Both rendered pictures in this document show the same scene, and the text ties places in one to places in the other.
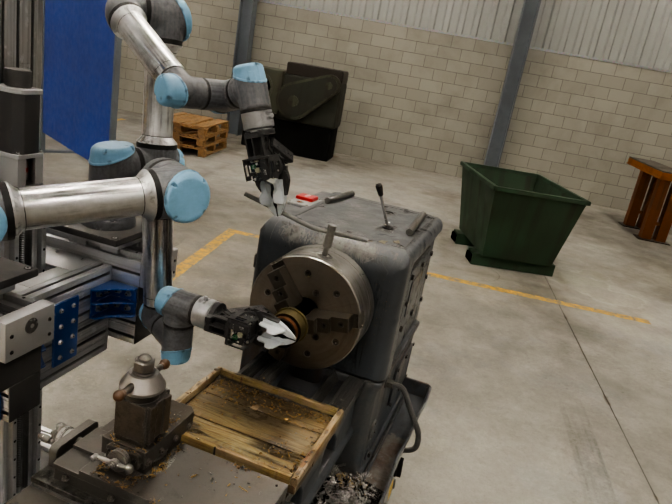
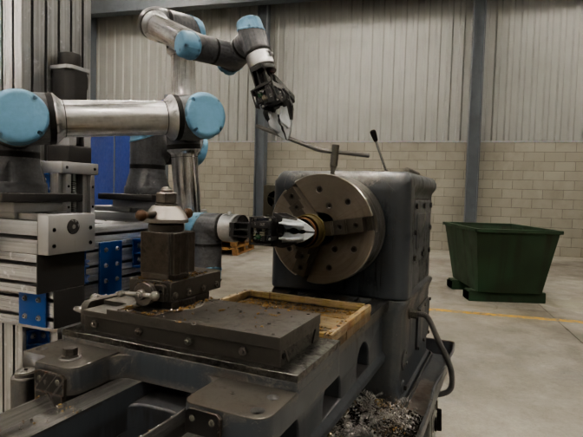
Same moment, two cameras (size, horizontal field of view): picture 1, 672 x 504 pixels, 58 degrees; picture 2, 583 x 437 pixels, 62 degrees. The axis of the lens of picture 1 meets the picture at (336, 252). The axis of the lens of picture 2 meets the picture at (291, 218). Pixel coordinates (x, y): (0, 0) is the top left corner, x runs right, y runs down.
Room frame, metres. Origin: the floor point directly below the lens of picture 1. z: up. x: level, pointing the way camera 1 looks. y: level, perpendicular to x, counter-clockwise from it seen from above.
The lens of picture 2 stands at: (0.10, -0.05, 1.18)
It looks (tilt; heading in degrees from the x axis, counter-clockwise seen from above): 3 degrees down; 8
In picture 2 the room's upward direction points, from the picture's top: 2 degrees clockwise
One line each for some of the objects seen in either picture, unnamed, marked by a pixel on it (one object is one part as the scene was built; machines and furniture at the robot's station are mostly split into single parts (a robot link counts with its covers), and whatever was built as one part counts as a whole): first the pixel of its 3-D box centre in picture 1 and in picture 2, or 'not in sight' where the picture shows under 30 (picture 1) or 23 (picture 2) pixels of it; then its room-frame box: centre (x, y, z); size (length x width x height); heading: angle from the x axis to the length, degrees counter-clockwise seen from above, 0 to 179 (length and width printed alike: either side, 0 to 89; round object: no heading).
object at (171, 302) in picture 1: (180, 305); (207, 227); (1.37, 0.36, 1.08); 0.11 x 0.08 x 0.09; 72
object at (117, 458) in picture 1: (146, 438); (174, 288); (0.96, 0.29, 0.99); 0.20 x 0.10 x 0.05; 163
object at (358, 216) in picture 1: (349, 272); (359, 227); (1.89, -0.06, 1.06); 0.59 x 0.48 x 0.39; 163
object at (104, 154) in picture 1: (113, 166); (149, 145); (1.66, 0.66, 1.33); 0.13 x 0.12 x 0.14; 138
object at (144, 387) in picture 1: (143, 379); (166, 213); (0.93, 0.29, 1.13); 0.08 x 0.08 x 0.03
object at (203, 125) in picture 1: (191, 133); (225, 239); (9.33, 2.52, 0.22); 1.25 x 0.86 x 0.44; 176
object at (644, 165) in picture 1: (647, 197); not in sight; (9.31, -4.53, 0.50); 1.61 x 0.44 x 1.00; 173
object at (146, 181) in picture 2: (108, 206); (147, 179); (1.66, 0.66, 1.21); 0.15 x 0.15 x 0.10
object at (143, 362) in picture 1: (144, 362); (166, 196); (0.93, 0.29, 1.17); 0.04 x 0.04 x 0.03
